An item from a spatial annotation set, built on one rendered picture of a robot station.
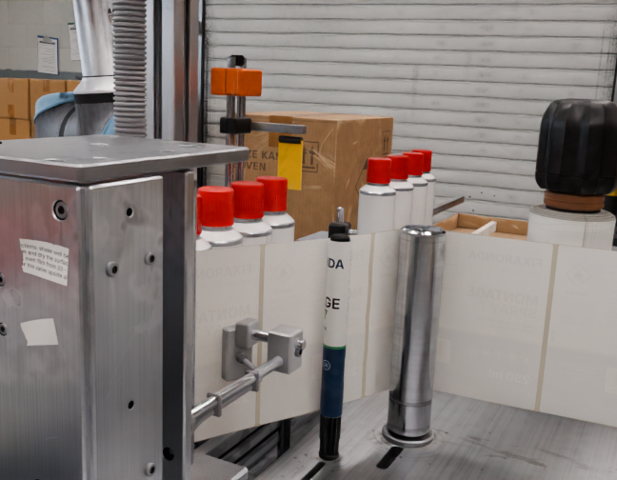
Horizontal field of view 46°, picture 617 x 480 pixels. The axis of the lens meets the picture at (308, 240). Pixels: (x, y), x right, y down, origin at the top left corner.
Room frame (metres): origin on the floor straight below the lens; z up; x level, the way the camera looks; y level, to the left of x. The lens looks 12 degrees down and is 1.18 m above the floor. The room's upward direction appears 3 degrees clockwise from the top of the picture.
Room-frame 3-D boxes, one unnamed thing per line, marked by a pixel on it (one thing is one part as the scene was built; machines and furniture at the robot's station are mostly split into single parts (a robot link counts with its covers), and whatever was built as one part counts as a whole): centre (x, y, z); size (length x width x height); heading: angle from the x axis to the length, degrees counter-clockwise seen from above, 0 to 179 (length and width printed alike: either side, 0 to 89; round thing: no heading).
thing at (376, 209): (1.02, -0.09, 0.98); 0.05 x 0.05 x 0.20
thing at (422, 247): (0.60, -0.10, 0.97); 0.05 x 0.05 x 0.19
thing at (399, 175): (1.08, -0.13, 0.98); 0.05 x 0.05 x 0.20
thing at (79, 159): (0.39, 0.12, 1.14); 0.14 x 0.11 x 0.01; 153
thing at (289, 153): (0.82, 0.02, 1.09); 0.03 x 0.01 x 0.06; 63
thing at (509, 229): (1.70, -0.43, 0.85); 0.30 x 0.26 x 0.04; 153
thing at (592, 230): (0.75, -0.27, 1.03); 0.09 x 0.09 x 0.30
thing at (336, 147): (1.56, 0.00, 0.99); 0.30 x 0.24 x 0.27; 154
